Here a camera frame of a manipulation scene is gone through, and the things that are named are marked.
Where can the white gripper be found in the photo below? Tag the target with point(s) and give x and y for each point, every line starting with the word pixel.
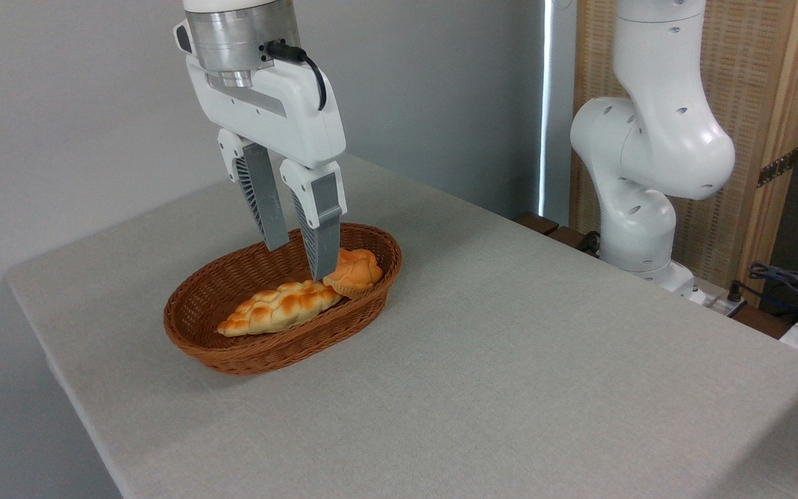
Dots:
pixel 288 114

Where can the long braided bread loaf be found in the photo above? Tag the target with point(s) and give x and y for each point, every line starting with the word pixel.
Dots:
pixel 278 308

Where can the round muffin-shaped bread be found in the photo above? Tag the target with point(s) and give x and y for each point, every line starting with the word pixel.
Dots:
pixel 357 274

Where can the brown wicker oval basket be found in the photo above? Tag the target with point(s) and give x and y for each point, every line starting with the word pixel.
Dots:
pixel 233 350

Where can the bright vertical window strip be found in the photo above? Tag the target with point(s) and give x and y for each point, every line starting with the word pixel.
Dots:
pixel 546 104

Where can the white power strip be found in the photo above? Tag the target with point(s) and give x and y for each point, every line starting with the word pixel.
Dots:
pixel 714 299

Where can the wooden rattan folding screen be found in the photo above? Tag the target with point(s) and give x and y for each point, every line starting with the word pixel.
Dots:
pixel 759 83

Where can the metal screen hinge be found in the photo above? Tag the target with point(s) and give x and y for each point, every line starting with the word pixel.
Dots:
pixel 778 167

